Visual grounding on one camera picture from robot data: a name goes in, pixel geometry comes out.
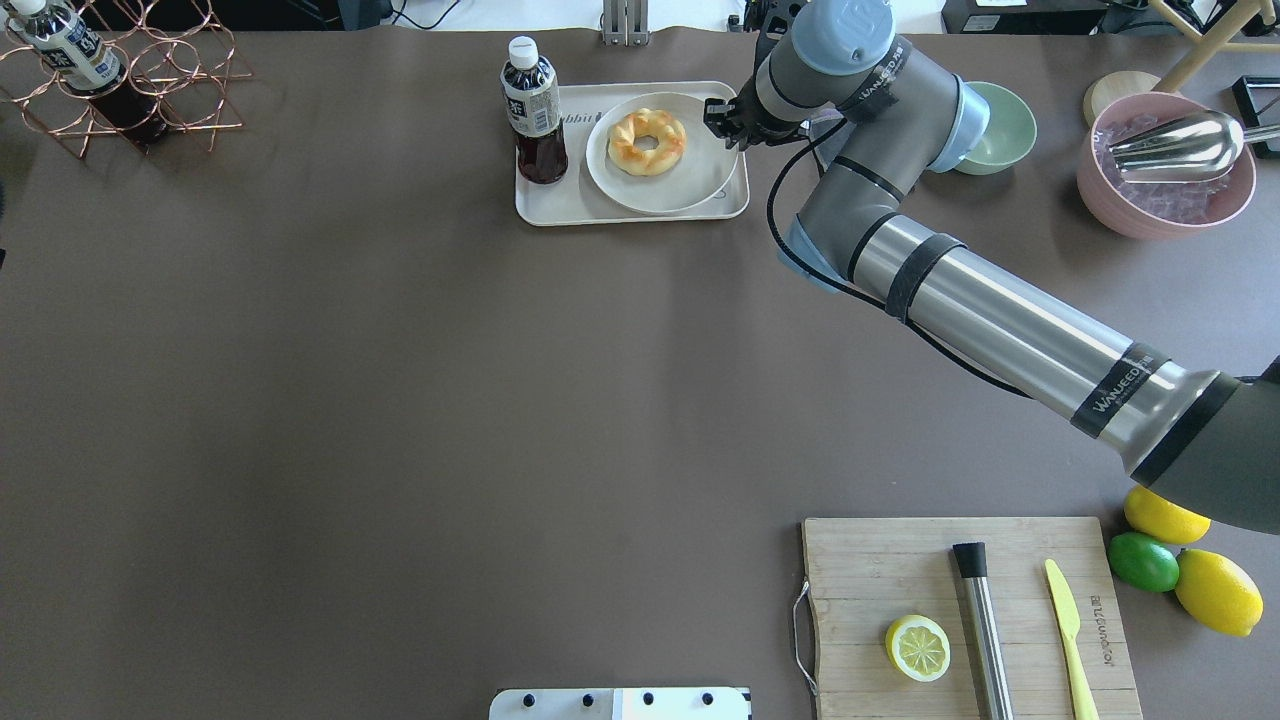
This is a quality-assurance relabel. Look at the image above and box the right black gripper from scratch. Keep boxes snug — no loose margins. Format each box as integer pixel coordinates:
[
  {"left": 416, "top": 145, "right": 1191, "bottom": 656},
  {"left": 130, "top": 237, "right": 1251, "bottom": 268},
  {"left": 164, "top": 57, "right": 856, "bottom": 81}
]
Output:
[{"left": 703, "top": 85, "right": 801, "bottom": 151}]

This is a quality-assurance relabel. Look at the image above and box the glazed twisted donut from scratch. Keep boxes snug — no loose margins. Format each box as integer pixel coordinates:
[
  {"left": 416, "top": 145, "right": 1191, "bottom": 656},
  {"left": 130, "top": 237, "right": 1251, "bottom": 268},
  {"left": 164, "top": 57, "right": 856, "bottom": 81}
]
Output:
[{"left": 607, "top": 108, "right": 689, "bottom": 177}]

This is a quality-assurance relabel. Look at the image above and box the grey-white plate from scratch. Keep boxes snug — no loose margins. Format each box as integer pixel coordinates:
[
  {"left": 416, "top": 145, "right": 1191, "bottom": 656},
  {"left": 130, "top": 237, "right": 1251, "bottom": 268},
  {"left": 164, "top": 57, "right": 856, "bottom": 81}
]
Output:
[{"left": 585, "top": 92, "right": 739, "bottom": 215}]

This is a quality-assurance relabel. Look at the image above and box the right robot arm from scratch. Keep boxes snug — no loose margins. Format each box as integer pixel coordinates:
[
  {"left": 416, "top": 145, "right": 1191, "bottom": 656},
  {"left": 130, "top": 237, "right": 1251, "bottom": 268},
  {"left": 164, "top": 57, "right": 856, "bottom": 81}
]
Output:
[{"left": 704, "top": 1, "right": 1279, "bottom": 534}]

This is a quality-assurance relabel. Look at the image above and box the cream rabbit tray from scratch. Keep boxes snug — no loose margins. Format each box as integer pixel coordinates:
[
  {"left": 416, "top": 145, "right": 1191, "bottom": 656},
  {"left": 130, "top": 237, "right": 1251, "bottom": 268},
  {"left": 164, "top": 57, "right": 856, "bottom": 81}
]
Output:
[{"left": 515, "top": 79, "right": 750, "bottom": 225}]

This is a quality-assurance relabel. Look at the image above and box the tea bottle on tray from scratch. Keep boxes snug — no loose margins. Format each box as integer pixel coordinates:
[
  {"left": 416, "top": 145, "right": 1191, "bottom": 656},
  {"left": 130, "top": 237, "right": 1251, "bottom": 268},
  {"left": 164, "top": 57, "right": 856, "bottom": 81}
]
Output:
[{"left": 500, "top": 36, "right": 568, "bottom": 184}]

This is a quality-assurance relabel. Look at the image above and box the grey folded cloth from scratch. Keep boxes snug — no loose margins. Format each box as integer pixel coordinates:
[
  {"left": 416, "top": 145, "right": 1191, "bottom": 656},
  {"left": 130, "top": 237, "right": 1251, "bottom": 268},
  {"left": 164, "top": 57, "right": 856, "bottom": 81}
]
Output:
[{"left": 806, "top": 108, "right": 856, "bottom": 167}]

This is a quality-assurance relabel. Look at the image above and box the mint green bowl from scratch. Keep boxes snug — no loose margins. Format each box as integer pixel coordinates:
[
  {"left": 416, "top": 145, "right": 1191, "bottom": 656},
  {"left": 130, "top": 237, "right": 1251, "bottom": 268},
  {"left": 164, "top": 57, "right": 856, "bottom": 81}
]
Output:
[{"left": 955, "top": 81, "right": 1038, "bottom": 176}]

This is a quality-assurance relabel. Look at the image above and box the pink ice bowl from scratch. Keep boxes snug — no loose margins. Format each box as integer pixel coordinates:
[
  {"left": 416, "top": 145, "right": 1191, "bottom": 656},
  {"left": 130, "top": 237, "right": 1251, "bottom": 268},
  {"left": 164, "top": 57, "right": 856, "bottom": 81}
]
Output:
[{"left": 1076, "top": 92, "right": 1257, "bottom": 240}]

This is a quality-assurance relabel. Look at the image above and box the steel ice scoop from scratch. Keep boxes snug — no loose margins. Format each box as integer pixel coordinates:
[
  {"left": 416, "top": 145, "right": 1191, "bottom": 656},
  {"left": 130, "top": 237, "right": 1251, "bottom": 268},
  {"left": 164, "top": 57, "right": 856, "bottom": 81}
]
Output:
[{"left": 1108, "top": 110, "right": 1279, "bottom": 183}]

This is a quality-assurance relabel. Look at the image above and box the wooden cutting board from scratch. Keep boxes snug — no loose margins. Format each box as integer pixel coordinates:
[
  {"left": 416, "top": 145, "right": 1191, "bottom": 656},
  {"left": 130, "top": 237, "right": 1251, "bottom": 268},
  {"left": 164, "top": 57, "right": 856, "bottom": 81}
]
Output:
[{"left": 803, "top": 518, "right": 1143, "bottom": 719}]

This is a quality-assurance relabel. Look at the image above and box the wooden mug tree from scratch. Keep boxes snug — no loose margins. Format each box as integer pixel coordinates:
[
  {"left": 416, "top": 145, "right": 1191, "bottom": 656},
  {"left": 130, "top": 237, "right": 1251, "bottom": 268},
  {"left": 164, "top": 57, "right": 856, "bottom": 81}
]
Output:
[{"left": 1082, "top": 1, "right": 1277, "bottom": 126}]

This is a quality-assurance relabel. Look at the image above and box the half lemon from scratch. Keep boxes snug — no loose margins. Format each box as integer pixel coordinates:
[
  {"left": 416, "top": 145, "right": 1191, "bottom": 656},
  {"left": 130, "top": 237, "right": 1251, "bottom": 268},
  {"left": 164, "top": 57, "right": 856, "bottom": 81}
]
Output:
[{"left": 884, "top": 614, "right": 951, "bottom": 682}]

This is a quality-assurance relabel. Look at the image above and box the yellow lemon far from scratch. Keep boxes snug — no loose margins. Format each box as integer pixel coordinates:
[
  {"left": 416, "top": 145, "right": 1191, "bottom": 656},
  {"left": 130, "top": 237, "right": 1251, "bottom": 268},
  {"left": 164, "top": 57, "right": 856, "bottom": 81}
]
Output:
[{"left": 1123, "top": 486, "right": 1212, "bottom": 546}]

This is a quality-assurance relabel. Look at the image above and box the yellow lemon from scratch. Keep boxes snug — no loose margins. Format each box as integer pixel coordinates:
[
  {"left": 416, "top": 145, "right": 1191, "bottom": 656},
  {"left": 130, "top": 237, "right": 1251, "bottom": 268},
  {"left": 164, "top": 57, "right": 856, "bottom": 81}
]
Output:
[
  {"left": 1174, "top": 548, "right": 1265, "bottom": 637},
  {"left": 1123, "top": 486, "right": 1212, "bottom": 546}
]

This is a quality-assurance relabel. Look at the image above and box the yellow plastic knife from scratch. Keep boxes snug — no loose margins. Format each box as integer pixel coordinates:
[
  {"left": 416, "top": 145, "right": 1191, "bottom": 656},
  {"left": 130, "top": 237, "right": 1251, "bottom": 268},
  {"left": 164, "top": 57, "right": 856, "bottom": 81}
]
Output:
[{"left": 1044, "top": 559, "right": 1100, "bottom": 719}]

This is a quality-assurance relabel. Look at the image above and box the lime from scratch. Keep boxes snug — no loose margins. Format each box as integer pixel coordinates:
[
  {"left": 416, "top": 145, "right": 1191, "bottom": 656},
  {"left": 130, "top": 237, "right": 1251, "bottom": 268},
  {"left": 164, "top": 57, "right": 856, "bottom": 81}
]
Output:
[{"left": 1107, "top": 530, "right": 1181, "bottom": 593}]

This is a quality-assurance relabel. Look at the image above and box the yellow lemon near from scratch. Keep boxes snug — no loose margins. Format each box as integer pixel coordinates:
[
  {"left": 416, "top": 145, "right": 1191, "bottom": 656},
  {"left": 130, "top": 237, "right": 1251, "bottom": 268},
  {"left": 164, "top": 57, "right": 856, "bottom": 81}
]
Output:
[{"left": 1174, "top": 548, "right": 1265, "bottom": 637}]

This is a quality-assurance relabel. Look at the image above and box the tea bottle in rack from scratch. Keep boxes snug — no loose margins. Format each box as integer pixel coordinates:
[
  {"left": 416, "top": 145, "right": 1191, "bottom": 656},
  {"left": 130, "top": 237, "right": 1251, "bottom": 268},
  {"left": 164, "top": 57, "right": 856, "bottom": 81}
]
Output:
[{"left": 4, "top": 1, "right": 169, "bottom": 147}]

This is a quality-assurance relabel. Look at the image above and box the copper wire bottle rack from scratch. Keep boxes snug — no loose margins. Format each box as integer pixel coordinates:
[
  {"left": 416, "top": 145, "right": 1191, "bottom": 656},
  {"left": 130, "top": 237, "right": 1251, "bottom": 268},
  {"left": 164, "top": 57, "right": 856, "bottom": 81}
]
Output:
[{"left": 3, "top": 1, "right": 253, "bottom": 159}]

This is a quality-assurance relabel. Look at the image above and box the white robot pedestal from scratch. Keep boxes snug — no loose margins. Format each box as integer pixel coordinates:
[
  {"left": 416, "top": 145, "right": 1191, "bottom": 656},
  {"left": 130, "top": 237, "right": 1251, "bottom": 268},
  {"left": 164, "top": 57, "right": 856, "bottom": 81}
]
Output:
[{"left": 488, "top": 685, "right": 753, "bottom": 719}]

